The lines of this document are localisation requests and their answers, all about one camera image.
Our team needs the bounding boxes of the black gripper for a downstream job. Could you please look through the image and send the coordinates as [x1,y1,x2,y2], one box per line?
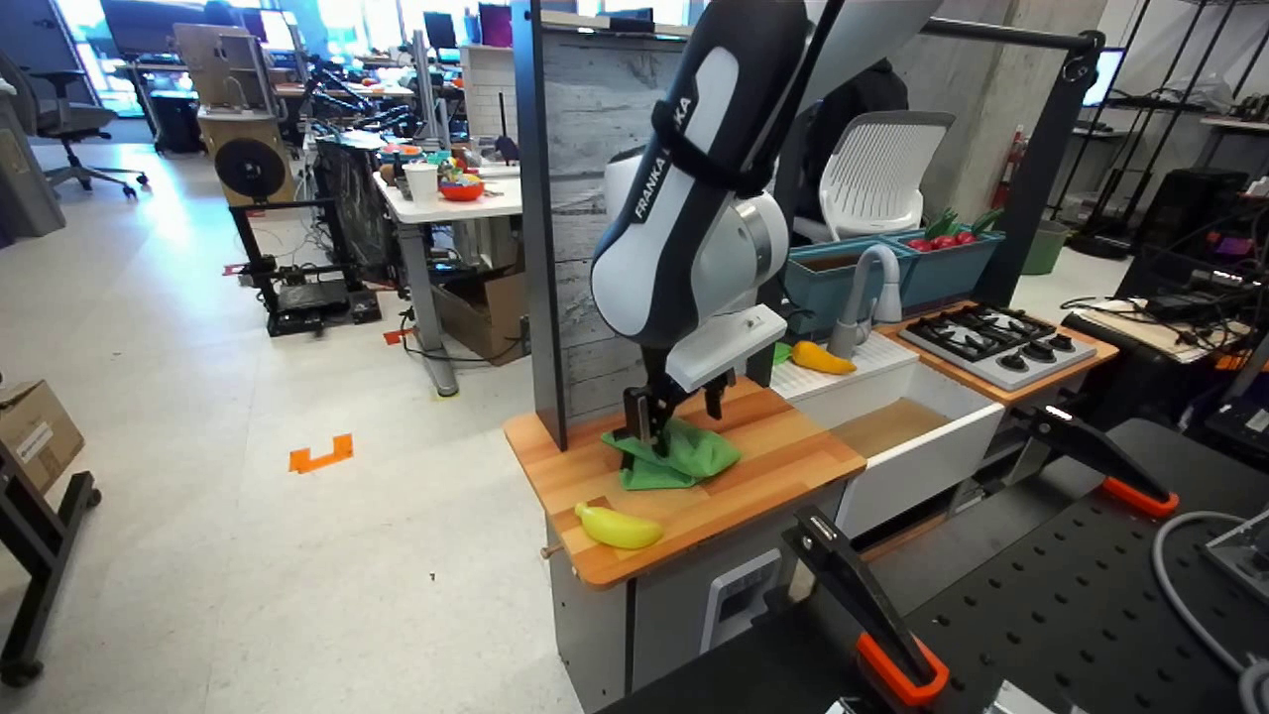
[621,348,728,450]

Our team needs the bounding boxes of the green towel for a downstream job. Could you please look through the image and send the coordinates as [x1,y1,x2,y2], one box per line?
[601,421,740,492]

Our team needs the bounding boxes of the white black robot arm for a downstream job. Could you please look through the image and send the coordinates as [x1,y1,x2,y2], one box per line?
[587,0,938,451]

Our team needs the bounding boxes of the wooden toy kitchen counter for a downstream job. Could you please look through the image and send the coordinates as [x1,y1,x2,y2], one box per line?
[503,382,864,589]

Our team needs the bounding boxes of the yellow toy banana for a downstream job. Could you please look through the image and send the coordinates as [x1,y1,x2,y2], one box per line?
[576,504,663,550]
[790,341,857,376]

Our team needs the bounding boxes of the grey toy faucet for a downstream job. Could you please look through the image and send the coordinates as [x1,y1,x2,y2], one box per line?
[827,243,898,358]

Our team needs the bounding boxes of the cardboard box under desk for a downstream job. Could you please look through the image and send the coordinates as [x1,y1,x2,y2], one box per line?
[431,275,526,364]

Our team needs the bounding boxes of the orange black clamp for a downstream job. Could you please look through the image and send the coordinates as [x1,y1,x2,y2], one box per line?
[785,513,950,711]
[1007,403,1181,518]

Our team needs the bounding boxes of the white toy sink basin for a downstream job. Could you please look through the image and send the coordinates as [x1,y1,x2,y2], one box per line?
[770,336,1003,537]

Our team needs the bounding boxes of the teal bin with toys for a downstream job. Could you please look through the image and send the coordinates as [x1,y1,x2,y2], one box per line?
[780,213,1007,341]

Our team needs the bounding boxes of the toy stove top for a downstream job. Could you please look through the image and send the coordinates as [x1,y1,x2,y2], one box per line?
[904,307,1095,392]

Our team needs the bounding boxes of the grey wood backsplash panel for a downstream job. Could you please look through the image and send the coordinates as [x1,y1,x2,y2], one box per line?
[512,0,694,438]

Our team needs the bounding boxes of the white office desk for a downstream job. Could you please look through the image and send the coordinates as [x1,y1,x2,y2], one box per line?
[374,180,522,397]

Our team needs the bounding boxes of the black perforated mounting board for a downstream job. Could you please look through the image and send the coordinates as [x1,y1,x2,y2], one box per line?
[601,421,1269,714]

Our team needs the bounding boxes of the cardboard box at left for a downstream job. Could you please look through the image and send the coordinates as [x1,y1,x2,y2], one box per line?
[0,382,84,492]

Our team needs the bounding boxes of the black office chair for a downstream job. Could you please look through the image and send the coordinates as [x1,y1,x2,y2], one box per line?
[0,56,150,200]

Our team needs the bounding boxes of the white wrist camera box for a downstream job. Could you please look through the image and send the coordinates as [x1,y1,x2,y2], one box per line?
[670,307,785,386]

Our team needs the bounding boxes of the black 3d printer frame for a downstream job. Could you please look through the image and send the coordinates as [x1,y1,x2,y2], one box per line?
[224,196,383,341]

